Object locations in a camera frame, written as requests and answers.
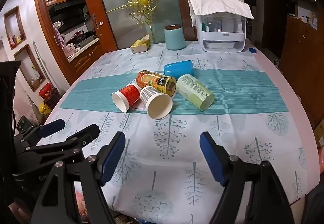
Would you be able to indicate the red paper cup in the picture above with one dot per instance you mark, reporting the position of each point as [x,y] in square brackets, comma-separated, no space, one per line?
[129,93]

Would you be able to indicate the white plastic storage organizer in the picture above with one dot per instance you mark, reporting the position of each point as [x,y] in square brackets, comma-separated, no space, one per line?
[222,39]

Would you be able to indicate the grey checked paper cup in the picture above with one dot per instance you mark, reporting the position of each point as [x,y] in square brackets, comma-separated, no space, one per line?
[158,106]

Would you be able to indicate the orange drink bottle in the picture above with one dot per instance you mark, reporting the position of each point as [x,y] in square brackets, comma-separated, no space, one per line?
[151,79]

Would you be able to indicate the pink hanging cloth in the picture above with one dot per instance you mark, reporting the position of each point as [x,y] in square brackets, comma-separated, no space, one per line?
[60,36]

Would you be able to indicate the yellow jar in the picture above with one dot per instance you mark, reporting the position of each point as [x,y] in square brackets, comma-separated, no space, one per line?
[45,109]

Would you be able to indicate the large wooden wall niche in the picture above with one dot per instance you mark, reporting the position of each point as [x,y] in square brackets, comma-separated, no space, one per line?
[29,67]

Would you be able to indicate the teal striped table runner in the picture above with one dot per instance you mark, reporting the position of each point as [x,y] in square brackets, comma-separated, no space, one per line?
[240,92]

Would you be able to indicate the light blue canister brown lid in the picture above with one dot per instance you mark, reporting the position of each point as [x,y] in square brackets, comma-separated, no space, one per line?
[174,38]

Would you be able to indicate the blue plastic cup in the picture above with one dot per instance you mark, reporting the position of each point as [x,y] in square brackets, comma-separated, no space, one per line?
[177,68]

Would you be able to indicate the wooden side cabinet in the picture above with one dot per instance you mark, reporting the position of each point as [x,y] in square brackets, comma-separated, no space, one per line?
[301,67]

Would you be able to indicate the gold door ornament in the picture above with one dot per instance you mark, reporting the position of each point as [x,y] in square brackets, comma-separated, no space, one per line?
[143,0]

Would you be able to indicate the yellow tissue box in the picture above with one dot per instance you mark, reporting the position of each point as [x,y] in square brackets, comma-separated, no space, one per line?
[140,45]

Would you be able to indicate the small blue cap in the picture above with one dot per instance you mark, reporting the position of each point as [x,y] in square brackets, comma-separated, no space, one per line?
[252,50]

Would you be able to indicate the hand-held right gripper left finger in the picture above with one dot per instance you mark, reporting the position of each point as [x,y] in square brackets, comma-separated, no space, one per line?
[112,160]

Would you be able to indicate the small wooden wall niche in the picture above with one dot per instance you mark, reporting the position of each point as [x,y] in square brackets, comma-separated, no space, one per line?
[14,29]

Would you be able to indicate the kitchen counter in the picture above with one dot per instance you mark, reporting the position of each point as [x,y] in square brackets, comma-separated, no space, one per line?
[83,50]

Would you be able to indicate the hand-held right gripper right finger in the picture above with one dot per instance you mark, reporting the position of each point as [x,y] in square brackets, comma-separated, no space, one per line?
[211,160]

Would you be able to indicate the tree printed tablecloth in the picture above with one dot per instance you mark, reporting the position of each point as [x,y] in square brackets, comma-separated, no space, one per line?
[177,176]

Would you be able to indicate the white cloth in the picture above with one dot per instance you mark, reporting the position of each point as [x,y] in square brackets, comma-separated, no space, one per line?
[217,5]

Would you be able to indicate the light green paper cup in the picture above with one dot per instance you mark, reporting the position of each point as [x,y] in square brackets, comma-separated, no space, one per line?
[195,91]

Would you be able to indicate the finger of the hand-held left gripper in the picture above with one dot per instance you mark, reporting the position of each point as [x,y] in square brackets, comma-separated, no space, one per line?
[52,127]
[84,134]

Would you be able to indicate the red round tin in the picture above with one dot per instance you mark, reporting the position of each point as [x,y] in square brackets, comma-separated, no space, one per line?
[46,91]

